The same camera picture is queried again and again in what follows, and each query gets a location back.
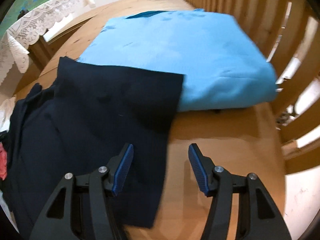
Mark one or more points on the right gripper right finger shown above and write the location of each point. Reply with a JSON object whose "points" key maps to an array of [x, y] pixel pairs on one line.
{"points": [[203, 168]]}

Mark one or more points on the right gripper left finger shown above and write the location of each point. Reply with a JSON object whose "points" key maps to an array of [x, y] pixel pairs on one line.
{"points": [[118, 168]]}

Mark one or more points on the dark navy sweatshirt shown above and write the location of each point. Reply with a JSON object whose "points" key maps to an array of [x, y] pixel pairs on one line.
{"points": [[78, 124]]}

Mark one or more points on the folded light blue garment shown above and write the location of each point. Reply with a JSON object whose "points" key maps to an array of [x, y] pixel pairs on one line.
{"points": [[222, 66]]}

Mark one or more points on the pink garment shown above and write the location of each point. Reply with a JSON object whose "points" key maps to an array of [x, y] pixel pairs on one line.
{"points": [[3, 162]]}

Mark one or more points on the white garment pile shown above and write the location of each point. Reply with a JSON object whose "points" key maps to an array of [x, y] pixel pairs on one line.
{"points": [[7, 107]]}

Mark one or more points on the white lace tablecloth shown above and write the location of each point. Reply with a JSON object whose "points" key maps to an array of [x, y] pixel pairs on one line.
{"points": [[27, 30]]}

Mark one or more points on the wooden slatted railing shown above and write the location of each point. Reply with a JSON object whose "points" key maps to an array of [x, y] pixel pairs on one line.
{"points": [[282, 30]]}

